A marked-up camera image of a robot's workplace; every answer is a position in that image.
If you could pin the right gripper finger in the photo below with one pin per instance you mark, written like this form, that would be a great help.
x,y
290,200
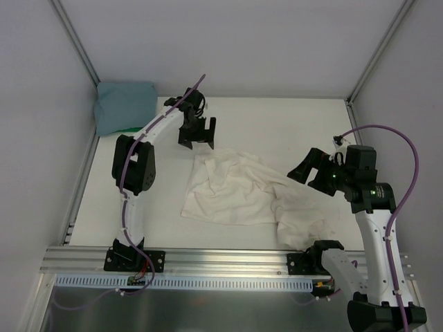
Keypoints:
x,y
311,161
323,181

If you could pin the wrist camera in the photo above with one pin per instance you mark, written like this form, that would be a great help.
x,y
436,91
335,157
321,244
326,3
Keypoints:
x,y
203,105
340,144

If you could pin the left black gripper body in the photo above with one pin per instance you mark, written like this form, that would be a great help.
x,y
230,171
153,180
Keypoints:
x,y
196,129

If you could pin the white t-shirt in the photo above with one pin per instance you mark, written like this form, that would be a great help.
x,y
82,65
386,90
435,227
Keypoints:
x,y
235,188

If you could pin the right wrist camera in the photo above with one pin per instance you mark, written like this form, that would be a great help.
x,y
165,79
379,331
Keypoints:
x,y
340,144

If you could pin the aluminium mounting rail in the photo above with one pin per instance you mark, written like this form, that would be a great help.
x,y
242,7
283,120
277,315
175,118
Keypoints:
x,y
178,262

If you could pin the aluminium frame post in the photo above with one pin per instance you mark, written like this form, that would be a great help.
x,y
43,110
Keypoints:
x,y
394,26
69,28

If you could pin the left aluminium frame post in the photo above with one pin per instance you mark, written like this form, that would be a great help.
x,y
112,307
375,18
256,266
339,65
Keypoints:
x,y
69,28

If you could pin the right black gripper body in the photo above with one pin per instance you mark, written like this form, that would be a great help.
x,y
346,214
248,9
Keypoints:
x,y
320,173

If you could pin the right aluminium frame post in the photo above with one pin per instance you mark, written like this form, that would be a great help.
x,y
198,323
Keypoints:
x,y
394,26

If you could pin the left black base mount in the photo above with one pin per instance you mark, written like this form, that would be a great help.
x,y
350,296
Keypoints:
x,y
138,259

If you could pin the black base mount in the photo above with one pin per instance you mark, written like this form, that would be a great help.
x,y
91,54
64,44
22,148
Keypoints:
x,y
305,263
138,259

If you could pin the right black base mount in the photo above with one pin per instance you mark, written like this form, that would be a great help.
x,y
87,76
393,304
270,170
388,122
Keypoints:
x,y
305,263

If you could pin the white slotted cable duct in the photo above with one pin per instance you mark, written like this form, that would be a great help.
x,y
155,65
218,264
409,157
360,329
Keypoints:
x,y
162,282

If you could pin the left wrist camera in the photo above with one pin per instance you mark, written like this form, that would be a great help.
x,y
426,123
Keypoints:
x,y
203,105

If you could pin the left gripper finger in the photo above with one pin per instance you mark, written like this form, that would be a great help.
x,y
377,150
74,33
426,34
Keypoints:
x,y
185,137
209,134

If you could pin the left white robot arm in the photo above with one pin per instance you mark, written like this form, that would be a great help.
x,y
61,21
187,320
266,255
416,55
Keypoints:
x,y
134,166

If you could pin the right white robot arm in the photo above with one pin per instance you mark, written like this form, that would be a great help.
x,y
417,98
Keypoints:
x,y
380,301

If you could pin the folded green t-shirt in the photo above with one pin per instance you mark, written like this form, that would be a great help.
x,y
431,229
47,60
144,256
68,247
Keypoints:
x,y
129,130

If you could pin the folded blue t-shirt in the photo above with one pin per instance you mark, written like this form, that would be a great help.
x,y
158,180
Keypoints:
x,y
124,105

